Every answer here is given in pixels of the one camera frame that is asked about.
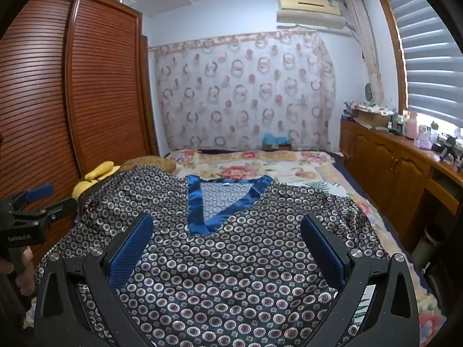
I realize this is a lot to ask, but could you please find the tied floral curtain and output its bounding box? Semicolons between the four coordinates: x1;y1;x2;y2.
345;0;385;104

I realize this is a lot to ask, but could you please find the floral bed blanket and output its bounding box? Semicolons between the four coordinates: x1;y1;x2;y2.
164;148;447;347

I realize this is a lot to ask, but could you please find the person's left hand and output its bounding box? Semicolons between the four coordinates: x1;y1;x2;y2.
14;251;35;297

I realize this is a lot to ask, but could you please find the floral cloth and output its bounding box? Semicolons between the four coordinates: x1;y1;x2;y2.
343;99;395;116

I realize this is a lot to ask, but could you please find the pink bottle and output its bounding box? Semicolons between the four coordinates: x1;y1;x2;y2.
405;111;419;140

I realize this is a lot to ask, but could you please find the dark blue circle-patterned shirt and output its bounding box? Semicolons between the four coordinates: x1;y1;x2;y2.
34;164;398;347

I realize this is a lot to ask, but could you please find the wooden cabinet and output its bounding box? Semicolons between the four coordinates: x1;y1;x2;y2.
339;117;463;261

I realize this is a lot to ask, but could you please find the yellow plush toy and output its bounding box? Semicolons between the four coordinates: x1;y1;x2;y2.
71;161;122;201

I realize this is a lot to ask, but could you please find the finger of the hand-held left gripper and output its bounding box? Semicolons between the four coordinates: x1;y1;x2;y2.
36;198;78;225
5;184;56;210

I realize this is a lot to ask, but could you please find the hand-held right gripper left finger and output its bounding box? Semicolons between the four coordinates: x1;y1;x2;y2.
33;213;154;347

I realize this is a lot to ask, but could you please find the wooden louvered wardrobe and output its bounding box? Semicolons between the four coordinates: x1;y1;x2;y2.
0;0;160;257

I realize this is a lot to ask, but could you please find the small black tripod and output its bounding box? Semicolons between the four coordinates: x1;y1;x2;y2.
439;135;458;161

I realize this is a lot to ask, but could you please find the circle-patterned sheer curtain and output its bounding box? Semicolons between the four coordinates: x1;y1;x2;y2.
154;31;337;152

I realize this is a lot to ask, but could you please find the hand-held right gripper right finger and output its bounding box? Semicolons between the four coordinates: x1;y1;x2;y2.
300;213;420;347

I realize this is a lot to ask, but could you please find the cardboard box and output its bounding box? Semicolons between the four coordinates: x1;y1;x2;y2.
352;110;389;129

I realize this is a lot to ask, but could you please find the box with blue cloth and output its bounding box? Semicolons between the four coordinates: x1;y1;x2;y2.
262;132;292;151

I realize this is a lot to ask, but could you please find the grey waste bin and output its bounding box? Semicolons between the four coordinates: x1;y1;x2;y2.
412;222;445;272

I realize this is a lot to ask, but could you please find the grey window blind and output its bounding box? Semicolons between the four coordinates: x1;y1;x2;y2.
389;0;463;123

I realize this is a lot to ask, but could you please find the brown furry cushion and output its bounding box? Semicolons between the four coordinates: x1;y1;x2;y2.
121;155;178;174

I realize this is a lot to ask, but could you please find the cream wall air conditioner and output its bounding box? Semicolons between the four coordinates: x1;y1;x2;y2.
276;0;346;29

